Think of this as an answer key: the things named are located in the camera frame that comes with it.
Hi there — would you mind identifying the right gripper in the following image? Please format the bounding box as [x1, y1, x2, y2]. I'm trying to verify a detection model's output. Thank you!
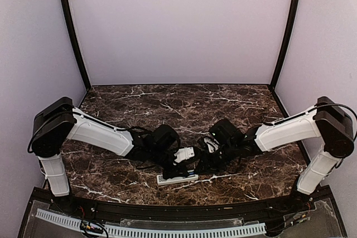
[193, 142, 238, 174]

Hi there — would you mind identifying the white remote control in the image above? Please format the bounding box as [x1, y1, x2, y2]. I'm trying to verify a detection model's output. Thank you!
[156, 174, 199, 186]

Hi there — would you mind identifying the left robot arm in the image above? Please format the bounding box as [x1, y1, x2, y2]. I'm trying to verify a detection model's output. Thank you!
[27, 97, 195, 213]

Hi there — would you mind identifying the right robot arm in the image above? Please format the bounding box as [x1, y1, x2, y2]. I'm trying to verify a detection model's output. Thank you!
[195, 96, 356, 212]

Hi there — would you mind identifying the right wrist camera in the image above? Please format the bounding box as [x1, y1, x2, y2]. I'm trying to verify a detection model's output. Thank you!
[197, 136, 219, 153]

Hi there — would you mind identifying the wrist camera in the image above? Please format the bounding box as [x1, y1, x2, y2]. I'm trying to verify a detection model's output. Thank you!
[173, 147, 199, 165]
[197, 136, 219, 153]

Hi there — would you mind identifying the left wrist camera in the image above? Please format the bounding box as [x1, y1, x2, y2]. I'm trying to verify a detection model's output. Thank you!
[173, 147, 199, 165]

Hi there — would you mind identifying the black front rail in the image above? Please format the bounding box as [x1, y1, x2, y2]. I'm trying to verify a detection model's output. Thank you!
[59, 196, 296, 222]

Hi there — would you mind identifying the white slotted cable duct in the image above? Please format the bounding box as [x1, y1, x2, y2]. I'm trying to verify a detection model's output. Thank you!
[36, 208, 266, 237]

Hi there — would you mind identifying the right black frame post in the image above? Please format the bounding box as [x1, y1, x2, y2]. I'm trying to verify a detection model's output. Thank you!
[269, 0, 299, 91]

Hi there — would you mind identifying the black frame post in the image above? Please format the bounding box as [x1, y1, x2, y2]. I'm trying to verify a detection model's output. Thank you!
[60, 0, 91, 91]
[269, 0, 299, 91]

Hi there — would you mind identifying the left black frame post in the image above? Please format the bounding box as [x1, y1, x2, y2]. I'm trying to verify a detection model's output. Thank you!
[60, 0, 91, 91]

